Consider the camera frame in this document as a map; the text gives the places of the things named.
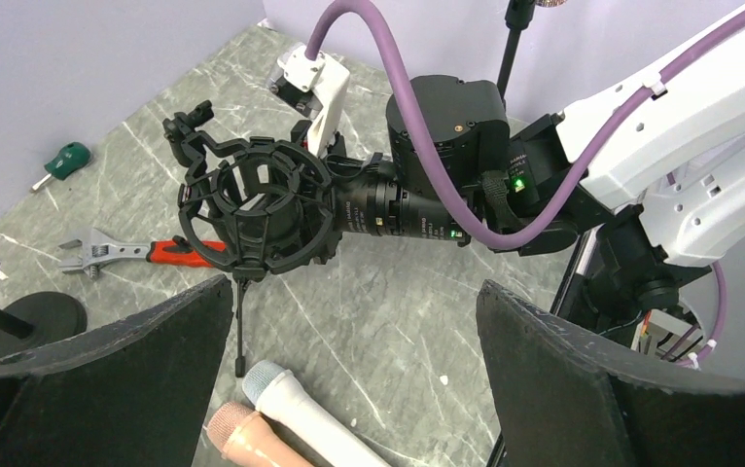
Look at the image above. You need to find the sprinkle pattern silver microphone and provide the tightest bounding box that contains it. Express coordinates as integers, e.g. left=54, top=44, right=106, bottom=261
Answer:
left=535, top=0, right=568, bottom=8

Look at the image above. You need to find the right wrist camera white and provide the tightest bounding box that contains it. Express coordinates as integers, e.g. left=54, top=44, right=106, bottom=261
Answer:
left=266, top=43, right=350, bottom=158

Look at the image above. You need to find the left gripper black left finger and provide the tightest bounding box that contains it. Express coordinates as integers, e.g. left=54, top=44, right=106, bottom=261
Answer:
left=0, top=275, right=233, bottom=466

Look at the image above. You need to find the black mini tripod stand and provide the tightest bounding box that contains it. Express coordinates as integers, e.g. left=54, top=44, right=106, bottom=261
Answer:
left=161, top=100, right=342, bottom=377

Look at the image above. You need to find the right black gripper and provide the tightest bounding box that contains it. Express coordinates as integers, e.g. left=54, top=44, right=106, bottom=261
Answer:
left=292, top=120, right=379, bottom=194

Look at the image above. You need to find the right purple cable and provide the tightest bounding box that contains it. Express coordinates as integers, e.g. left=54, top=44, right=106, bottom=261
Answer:
left=304, top=0, right=745, bottom=372

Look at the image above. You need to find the red handled adjustable wrench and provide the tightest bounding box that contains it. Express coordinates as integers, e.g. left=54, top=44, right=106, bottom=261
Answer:
left=57, top=228, right=212, bottom=280

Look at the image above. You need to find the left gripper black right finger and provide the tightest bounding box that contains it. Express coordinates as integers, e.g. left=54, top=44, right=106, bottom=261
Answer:
left=476, top=280, right=745, bottom=466

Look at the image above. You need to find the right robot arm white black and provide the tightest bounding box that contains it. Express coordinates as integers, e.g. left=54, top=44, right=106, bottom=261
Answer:
left=289, top=1, right=745, bottom=267

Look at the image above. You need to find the black round base clip stand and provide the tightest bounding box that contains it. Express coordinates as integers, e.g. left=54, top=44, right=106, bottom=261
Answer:
left=496, top=0, right=536, bottom=101

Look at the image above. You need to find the green stubby screwdriver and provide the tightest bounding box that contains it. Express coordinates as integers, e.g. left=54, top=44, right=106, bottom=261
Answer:
left=30, top=142, right=92, bottom=193

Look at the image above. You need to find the black shock mount desk stand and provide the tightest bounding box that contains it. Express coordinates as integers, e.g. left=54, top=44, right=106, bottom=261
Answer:
left=0, top=292, right=88, bottom=360

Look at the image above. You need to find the white microphone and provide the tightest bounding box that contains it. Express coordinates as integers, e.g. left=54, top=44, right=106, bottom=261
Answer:
left=242, top=360, right=388, bottom=466

